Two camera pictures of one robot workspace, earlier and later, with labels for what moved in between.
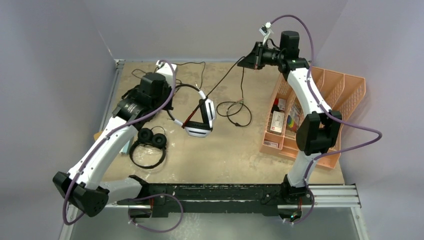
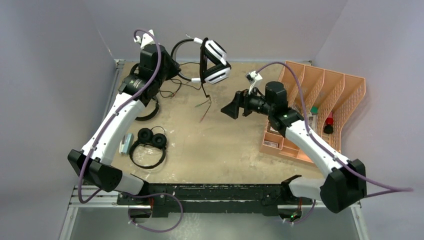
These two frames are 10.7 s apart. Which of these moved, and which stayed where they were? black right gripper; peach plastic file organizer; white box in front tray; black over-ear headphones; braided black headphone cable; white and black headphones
Moved: braided black headphone cable; black right gripper; white and black headphones
Stayed: black over-ear headphones; white box in front tray; peach plastic file organizer
